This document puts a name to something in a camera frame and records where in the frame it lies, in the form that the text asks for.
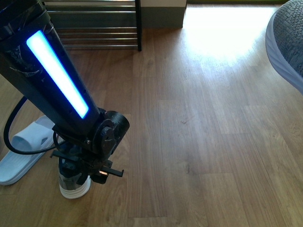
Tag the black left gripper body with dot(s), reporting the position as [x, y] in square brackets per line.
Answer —
[97, 170]

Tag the grey knit sneaker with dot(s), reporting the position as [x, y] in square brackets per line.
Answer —
[284, 42]
[73, 183]

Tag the light blue slipper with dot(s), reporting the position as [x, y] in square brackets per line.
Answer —
[35, 137]

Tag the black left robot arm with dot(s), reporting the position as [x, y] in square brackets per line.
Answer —
[35, 62]

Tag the black metal shoe rack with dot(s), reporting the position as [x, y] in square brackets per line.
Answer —
[97, 24]

